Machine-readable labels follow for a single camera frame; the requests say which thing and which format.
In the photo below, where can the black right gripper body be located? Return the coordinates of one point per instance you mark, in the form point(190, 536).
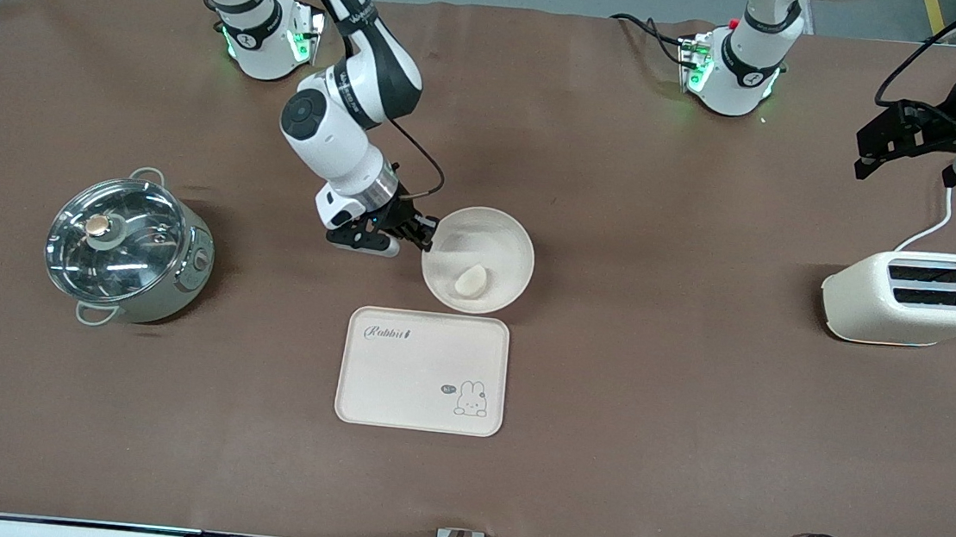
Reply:
point(397, 214)

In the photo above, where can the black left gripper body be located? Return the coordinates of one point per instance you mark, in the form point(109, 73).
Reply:
point(950, 130)

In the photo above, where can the white steamed bun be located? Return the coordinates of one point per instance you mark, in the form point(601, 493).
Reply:
point(471, 281)

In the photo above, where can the round beige plate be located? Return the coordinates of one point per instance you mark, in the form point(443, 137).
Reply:
point(497, 249)

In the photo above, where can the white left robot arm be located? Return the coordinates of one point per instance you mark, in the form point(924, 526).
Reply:
point(741, 84)

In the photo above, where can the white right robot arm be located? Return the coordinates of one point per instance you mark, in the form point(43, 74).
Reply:
point(334, 130)

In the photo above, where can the beige rabbit print tray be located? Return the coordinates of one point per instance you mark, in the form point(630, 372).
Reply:
point(417, 376)

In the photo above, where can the cream two-slot toaster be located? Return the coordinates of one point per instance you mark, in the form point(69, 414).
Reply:
point(873, 307)

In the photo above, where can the green electric cooking pot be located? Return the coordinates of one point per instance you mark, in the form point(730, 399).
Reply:
point(183, 277)

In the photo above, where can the glass pot lid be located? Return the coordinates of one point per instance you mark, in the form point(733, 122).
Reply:
point(128, 264)

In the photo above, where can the brown table cover mat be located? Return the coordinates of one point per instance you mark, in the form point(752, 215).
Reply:
point(687, 451)

